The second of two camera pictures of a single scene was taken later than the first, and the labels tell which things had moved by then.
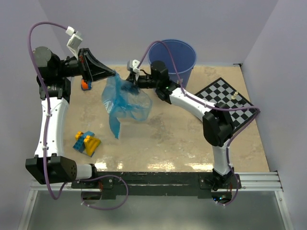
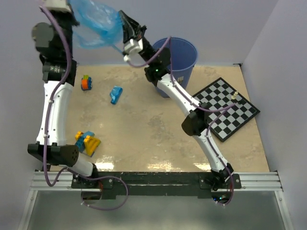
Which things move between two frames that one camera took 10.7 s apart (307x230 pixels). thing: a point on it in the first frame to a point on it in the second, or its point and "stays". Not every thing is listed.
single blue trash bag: [121, 97] to [99, 25]
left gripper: [98, 70] to [70, 16]
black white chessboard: [219, 91] stays
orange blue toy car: [86, 86] stays
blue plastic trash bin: [184, 54] stays
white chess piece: [233, 97] stays
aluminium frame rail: [261, 181] stays
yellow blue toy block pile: [86, 143] stays
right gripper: [133, 80] to [131, 28]
